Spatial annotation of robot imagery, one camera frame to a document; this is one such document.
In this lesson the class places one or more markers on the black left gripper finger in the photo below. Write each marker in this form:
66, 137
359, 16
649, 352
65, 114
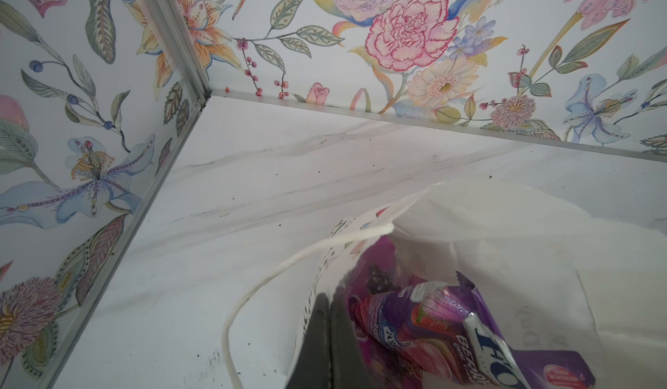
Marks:
330, 356

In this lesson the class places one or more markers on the magenta purple snack bag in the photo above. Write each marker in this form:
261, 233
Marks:
377, 270

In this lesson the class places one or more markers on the purple Fox's berries candy bag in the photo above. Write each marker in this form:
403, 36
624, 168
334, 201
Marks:
448, 331

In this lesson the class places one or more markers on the white paper gift bag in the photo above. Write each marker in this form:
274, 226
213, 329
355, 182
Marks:
555, 276

